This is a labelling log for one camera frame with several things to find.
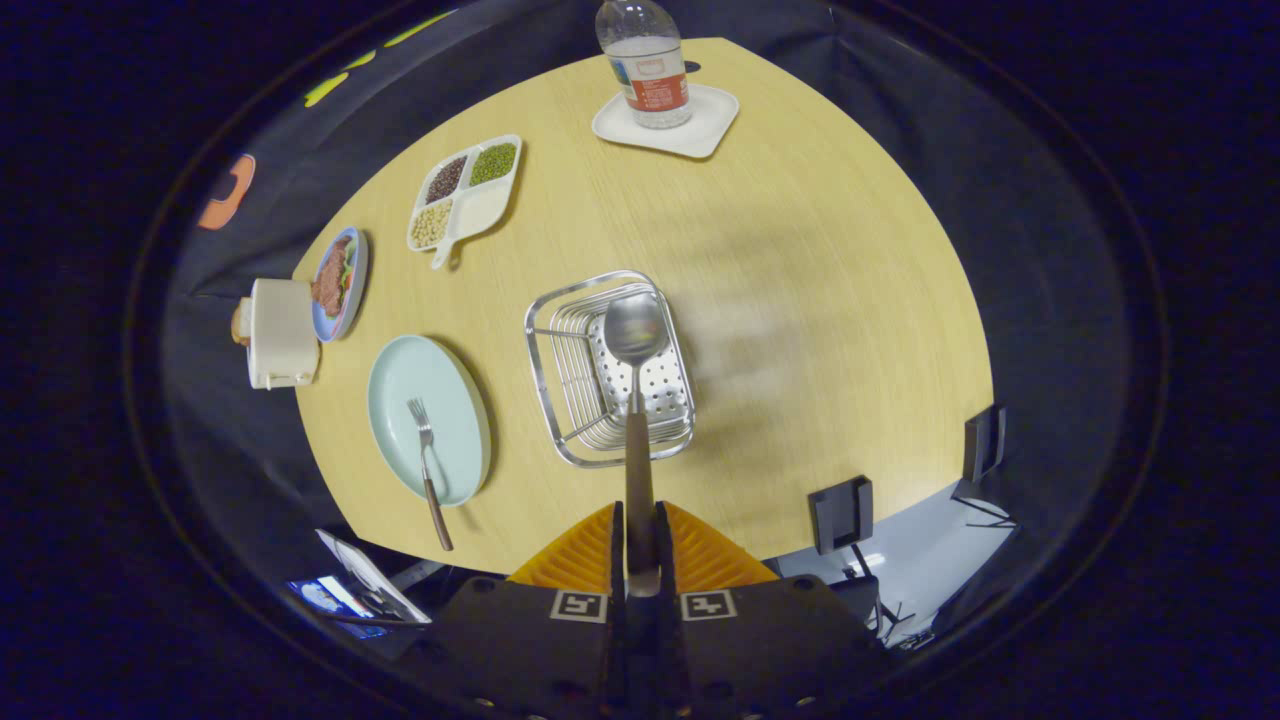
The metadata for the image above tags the metal wire basket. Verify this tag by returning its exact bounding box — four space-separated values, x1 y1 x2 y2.
524 270 697 469

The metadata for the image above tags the glowing blue screen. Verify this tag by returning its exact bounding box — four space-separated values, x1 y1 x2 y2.
285 578 391 641

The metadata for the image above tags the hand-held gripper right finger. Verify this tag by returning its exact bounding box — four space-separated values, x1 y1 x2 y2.
655 500 891 720

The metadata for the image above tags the black holder on stand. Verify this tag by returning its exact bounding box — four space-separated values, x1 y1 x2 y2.
950 403 1021 529
808 476 901 626

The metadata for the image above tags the white flat panel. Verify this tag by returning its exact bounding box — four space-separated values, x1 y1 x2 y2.
316 529 433 626

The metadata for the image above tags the spoon with brown handle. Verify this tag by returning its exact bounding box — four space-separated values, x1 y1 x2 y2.
603 290 671 599

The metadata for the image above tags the white divided dish with beans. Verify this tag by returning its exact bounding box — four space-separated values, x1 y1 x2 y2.
406 134 524 271

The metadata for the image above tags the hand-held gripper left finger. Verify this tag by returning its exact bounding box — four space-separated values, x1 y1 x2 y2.
425 500 628 720

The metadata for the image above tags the white toaster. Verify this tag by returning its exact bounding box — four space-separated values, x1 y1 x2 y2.
246 278 322 391

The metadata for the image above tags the clear water bottle red label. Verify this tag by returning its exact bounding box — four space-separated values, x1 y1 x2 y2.
595 0 693 130

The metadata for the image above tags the fork with brown handle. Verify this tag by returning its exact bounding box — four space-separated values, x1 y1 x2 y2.
406 398 455 552

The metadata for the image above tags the blue plate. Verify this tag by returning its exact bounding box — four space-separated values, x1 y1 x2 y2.
311 226 369 344

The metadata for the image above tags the meat and vegetables food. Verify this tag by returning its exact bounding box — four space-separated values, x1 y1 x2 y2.
312 235 354 318

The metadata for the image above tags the white square coaster tray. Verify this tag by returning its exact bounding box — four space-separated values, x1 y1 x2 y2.
591 83 741 160

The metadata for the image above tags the pale green plate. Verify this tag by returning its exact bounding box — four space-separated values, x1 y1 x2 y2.
367 334 492 508

